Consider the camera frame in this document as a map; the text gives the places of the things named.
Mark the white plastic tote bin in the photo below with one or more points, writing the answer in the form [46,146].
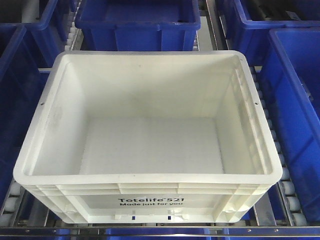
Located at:
[149,137]

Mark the blue bin rear middle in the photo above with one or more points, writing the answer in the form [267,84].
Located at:
[139,25]

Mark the blue bin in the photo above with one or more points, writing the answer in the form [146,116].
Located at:
[139,25]
[47,24]
[248,22]

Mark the blue bin shelf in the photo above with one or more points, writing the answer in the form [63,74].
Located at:
[290,82]
[21,86]

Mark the shelf roller track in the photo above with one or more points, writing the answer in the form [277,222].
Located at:
[284,189]
[13,204]

